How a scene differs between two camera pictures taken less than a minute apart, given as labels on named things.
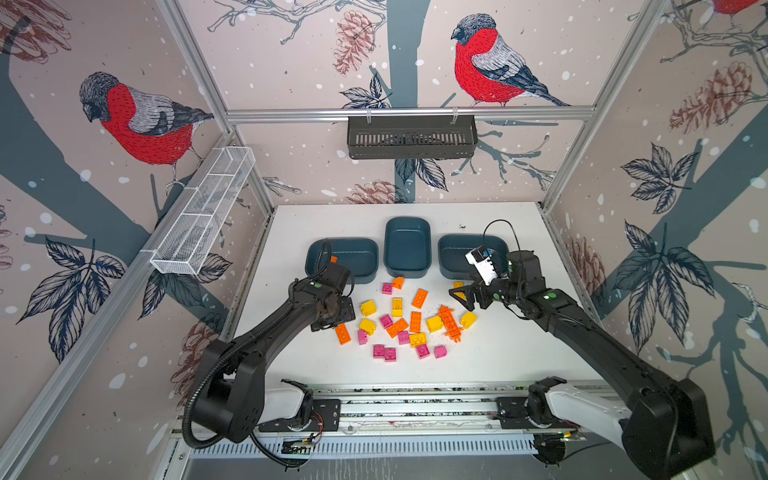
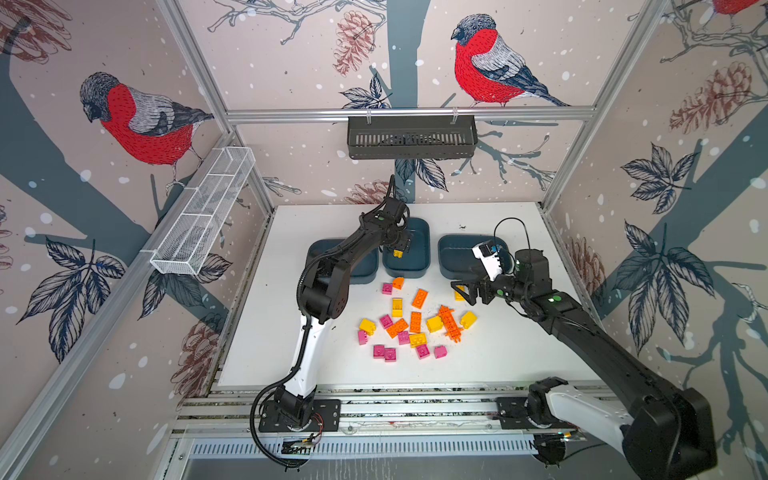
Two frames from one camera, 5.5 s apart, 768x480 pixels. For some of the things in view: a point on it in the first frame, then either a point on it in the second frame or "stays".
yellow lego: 397,307 stays
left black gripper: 347,313 -> 404,242
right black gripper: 481,288 stays
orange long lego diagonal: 397,327 stays
